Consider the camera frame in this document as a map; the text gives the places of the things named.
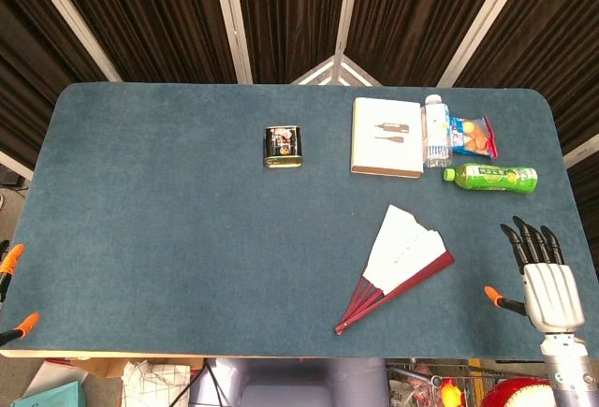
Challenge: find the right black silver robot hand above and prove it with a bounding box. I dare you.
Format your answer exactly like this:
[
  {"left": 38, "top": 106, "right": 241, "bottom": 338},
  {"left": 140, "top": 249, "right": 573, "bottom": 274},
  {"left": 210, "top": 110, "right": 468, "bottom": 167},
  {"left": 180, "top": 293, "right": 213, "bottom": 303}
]
[{"left": 484, "top": 216, "right": 587, "bottom": 334}]

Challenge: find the red ribbed paper folding fan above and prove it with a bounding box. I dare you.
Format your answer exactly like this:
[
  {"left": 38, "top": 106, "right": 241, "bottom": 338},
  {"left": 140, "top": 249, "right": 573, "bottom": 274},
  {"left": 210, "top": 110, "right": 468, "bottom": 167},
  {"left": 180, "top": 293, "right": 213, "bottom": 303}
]
[{"left": 333, "top": 204, "right": 456, "bottom": 336}]

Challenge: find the purple robot base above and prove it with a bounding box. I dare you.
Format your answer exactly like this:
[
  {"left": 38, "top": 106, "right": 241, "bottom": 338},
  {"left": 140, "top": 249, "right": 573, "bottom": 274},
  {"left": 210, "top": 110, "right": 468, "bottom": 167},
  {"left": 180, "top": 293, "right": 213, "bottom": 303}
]
[{"left": 188, "top": 357, "right": 390, "bottom": 407}]

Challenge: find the red white round toy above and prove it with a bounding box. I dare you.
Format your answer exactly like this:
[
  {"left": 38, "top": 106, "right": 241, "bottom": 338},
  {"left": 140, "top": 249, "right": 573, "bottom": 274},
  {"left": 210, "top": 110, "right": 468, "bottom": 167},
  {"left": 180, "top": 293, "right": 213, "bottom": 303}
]
[{"left": 480, "top": 376, "right": 557, "bottom": 407}]

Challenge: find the green tea plastic bottle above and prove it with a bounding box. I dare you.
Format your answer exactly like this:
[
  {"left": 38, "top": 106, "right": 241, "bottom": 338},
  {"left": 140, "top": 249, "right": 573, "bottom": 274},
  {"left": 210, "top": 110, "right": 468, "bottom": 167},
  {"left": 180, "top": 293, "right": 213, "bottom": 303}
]
[{"left": 443, "top": 162, "right": 539, "bottom": 196}]

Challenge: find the orange yellow plastic toy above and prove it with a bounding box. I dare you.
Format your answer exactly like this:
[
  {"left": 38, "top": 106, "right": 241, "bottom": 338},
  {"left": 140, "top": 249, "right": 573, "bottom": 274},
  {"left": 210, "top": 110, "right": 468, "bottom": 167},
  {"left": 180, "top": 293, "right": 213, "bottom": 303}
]
[{"left": 439, "top": 377, "right": 465, "bottom": 407}]

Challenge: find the blue red snack packet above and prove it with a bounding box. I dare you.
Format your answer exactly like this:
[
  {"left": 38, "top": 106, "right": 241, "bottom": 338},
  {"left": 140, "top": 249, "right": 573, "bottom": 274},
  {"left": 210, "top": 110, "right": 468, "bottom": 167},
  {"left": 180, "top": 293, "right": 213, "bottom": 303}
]
[{"left": 448, "top": 114, "right": 500, "bottom": 159}]

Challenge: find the clear water bottle blue label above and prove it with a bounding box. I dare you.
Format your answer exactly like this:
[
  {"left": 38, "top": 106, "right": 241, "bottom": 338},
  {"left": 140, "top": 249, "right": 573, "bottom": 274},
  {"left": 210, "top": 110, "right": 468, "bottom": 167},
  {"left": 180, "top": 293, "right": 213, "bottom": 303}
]
[{"left": 421, "top": 94, "right": 454, "bottom": 169}]

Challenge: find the white box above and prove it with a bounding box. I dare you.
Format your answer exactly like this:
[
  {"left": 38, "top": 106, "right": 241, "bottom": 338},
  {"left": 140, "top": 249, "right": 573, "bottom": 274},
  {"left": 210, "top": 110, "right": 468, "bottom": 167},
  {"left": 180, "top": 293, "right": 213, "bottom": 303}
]
[{"left": 350, "top": 96, "right": 426, "bottom": 180}]

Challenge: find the black rectangular food tin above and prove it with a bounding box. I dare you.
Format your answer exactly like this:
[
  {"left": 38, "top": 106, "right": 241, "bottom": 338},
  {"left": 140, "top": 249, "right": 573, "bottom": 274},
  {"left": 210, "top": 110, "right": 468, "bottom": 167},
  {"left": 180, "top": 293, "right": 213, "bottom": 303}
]
[{"left": 262, "top": 125, "right": 304, "bottom": 169}]

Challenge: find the white triangular partition foot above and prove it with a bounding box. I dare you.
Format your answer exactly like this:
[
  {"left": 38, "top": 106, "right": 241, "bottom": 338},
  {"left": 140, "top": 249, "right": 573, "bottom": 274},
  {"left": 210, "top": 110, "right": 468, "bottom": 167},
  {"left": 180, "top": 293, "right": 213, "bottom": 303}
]
[{"left": 289, "top": 54, "right": 386, "bottom": 87}]

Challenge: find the blue felt table mat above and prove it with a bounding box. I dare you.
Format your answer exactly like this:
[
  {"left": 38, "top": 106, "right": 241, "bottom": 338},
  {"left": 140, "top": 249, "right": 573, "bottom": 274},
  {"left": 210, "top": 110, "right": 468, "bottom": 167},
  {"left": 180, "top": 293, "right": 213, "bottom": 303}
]
[{"left": 0, "top": 81, "right": 599, "bottom": 362}]

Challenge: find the white checkered cloth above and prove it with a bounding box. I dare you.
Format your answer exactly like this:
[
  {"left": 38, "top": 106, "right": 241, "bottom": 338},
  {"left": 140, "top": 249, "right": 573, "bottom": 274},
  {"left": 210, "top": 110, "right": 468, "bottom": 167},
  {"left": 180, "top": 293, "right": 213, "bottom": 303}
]
[{"left": 121, "top": 360, "right": 193, "bottom": 407}]

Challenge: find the dark brown pleated curtain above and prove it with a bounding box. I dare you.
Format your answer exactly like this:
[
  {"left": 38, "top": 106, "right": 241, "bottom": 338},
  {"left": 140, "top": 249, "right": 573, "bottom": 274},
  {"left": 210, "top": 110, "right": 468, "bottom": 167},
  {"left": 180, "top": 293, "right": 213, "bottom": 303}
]
[{"left": 0, "top": 0, "right": 599, "bottom": 202}]

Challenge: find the teal cardboard box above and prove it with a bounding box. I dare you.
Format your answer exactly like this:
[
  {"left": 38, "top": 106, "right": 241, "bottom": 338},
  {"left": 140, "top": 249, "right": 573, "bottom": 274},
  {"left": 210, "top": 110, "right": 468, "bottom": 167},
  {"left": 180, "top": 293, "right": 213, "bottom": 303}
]
[{"left": 12, "top": 380, "right": 88, "bottom": 407}]

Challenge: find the metal wire basket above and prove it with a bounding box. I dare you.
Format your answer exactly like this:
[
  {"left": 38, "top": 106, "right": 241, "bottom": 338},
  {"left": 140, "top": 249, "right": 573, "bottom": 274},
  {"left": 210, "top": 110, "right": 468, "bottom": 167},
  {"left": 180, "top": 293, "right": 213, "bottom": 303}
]
[{"left": 387, "top": 358, "right": 549, "bottom": 407}]

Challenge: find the thin black floor cable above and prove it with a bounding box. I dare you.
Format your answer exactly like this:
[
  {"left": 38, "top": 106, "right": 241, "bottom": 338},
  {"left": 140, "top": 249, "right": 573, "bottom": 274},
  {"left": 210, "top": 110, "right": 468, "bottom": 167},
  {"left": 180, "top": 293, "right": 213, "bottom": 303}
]
[{"left": 170, "top": 358, "right": 226, "bottom": 407}]

